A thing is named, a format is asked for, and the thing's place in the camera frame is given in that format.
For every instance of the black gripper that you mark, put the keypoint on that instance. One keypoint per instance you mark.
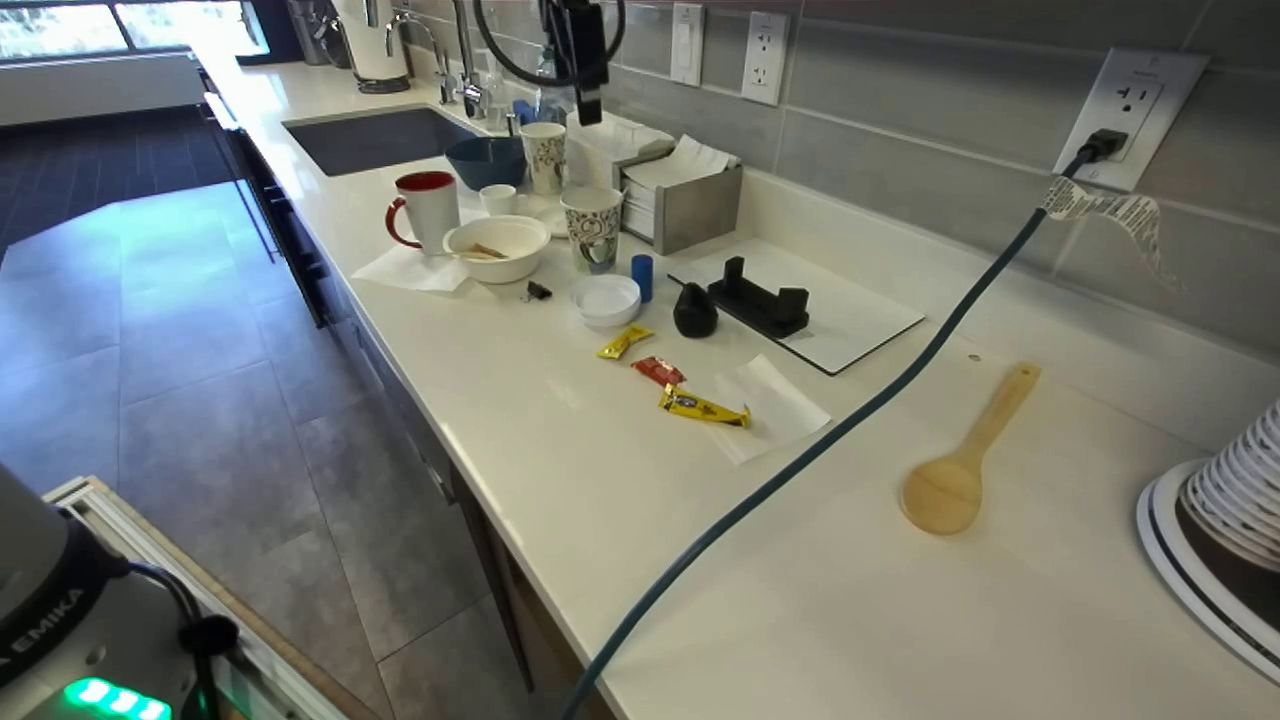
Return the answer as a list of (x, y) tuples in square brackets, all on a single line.
[(581, 41)]

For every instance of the small blue block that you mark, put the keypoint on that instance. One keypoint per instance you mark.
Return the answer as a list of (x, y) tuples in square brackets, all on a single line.
[(642, 276)]

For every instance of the small white cup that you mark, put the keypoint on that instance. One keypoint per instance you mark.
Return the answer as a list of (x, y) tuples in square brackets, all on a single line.
[(499, 196)]

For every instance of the white paper towel pile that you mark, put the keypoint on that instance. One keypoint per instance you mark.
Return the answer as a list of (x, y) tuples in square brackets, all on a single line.
[(612, 144)]

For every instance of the blue sponge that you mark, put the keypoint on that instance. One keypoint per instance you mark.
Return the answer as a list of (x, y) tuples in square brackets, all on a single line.
[(527, 111)]

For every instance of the clear soap dispenser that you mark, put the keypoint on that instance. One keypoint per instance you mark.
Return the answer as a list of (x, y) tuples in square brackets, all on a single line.
[(491, 95)]

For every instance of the white flat plate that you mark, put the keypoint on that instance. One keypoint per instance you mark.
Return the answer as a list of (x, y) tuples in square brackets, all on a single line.
[(541, 215)]

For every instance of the metal sink faucet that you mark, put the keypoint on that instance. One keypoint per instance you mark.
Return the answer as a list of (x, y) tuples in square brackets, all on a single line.
[(461, 63)]

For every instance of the cardboard box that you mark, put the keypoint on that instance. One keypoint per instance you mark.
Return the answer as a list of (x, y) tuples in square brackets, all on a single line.
[(696, 211)]

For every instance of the white cereal bowl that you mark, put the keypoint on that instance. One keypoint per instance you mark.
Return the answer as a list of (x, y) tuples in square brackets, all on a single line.
[(513, 245)]

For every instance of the white mug with red inside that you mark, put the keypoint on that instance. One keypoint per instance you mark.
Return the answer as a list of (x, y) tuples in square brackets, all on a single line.
[(434, 215)]

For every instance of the small white dish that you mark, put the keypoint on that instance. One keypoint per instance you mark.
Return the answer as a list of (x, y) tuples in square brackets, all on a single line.
[(611, 304)]

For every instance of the dark kitchen sink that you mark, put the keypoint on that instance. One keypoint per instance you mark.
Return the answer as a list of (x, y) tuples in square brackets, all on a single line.
[(375, 142)]

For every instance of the white kettle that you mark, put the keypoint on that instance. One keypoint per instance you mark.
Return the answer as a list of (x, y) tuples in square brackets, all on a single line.
[(378, 41)]

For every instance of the black round knob object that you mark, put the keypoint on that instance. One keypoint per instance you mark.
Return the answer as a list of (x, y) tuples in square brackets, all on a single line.
[(692, 315)]

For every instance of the short yellow sachet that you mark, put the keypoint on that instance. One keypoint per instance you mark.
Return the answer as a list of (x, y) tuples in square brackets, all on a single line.
[(624, 342)]

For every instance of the white paper napkin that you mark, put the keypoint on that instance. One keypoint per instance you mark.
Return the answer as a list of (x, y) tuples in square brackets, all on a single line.
[(401, 273)]

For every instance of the black clamp holder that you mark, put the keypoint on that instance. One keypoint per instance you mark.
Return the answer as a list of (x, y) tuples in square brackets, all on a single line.
[(763, 304)]

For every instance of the red sachet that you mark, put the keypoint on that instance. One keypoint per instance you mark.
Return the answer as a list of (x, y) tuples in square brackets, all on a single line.
[(659, 370)]

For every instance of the long yellow sachet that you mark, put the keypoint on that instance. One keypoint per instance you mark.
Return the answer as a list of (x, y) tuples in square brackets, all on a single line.
[(706, 410)]

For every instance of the clear plastic wrapper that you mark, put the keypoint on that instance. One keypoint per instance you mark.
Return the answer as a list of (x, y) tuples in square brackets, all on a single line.
[(788, 401)]

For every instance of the black power plug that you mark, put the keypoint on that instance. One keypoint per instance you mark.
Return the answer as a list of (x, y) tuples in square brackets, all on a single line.
[(1097, 144)]

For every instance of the wooden spoon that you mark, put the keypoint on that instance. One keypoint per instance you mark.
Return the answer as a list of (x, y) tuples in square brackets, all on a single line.
[(945, 494)]

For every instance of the clear tape strip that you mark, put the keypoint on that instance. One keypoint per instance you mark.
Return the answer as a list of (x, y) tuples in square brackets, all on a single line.
[(1115, 211)]

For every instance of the robot control box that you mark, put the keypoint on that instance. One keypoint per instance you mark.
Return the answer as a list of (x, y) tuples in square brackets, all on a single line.
[(55, 586)]

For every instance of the white wall switch plate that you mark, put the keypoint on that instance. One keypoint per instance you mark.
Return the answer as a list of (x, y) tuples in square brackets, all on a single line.
[(685, 41)]

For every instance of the white double wall outlet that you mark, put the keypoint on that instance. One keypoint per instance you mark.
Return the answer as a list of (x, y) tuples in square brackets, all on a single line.
[(763, 59)]

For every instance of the window with dark frame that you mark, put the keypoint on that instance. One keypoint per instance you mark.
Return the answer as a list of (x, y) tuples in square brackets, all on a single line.
[(42, 30)]

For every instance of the large white wall outlet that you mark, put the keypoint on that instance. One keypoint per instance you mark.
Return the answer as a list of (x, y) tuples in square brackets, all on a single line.
[(1150, 83)]

